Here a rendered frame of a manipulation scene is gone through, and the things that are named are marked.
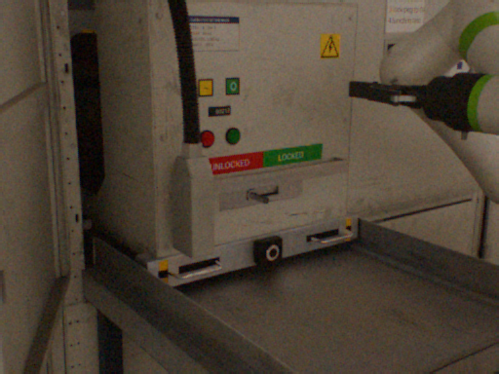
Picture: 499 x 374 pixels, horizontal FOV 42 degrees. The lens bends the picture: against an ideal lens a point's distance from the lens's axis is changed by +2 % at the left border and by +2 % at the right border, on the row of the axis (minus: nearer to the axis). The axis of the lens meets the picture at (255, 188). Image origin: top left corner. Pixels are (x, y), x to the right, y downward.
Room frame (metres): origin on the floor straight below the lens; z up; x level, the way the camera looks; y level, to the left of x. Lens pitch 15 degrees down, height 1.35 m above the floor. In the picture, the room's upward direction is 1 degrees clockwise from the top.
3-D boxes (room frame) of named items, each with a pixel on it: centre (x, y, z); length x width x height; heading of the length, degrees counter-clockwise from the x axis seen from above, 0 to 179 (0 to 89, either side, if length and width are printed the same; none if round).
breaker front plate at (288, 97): (1.26, -0.02, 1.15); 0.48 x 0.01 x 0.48; 126
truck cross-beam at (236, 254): (1.27, -0.01, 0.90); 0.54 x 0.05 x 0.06; 126
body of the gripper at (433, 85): (1.10, -0.30, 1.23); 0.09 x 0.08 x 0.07; 36
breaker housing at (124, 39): (1.46, 0.13, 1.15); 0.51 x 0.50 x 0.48; 36
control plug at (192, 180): (1.08, 0.11, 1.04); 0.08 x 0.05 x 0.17; 36
